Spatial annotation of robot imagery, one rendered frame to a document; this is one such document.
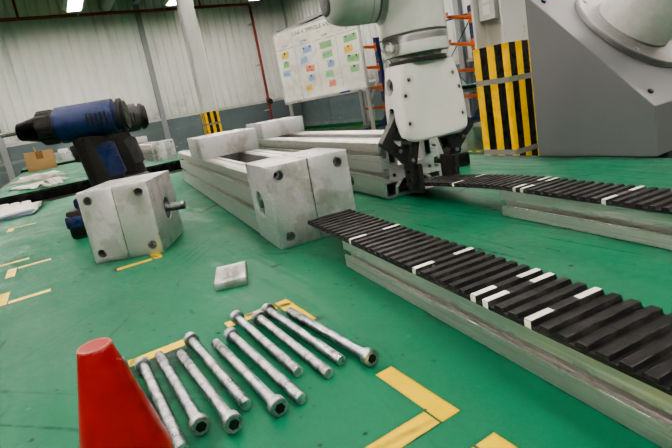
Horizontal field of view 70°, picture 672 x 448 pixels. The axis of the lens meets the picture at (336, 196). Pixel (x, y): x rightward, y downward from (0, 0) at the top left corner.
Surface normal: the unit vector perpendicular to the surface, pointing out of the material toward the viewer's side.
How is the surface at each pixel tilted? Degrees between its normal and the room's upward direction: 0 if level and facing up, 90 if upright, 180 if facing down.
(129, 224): 90
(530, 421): 0
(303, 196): 90
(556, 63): 90
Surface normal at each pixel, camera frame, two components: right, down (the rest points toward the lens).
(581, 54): -0.82, 0.25
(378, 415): -0.18, -0.96
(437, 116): 0.40, 0.08
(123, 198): 0.05, 0.19
